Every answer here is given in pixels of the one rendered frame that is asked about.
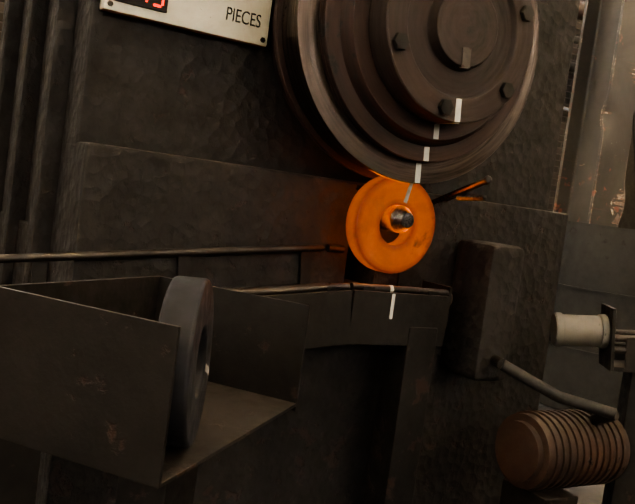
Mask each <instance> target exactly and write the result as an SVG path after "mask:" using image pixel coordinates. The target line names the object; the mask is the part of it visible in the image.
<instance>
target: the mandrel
mask: <svg viewBox="0 0 635 504"><path fill-rule="evenodd" d="M413 223H414V217H413V215H412V213H411V211H410V209H409V208H407V207H406V206H402V205H393V206H390V207H389V208H387V209H386V210H385V212H384V213H383V215H382V217H381V220H380V230H385V231H390V232H396V233H403V232H406V231H407V230H408V229H409V228H410V227H411V226H412V225H413Z"/></svg>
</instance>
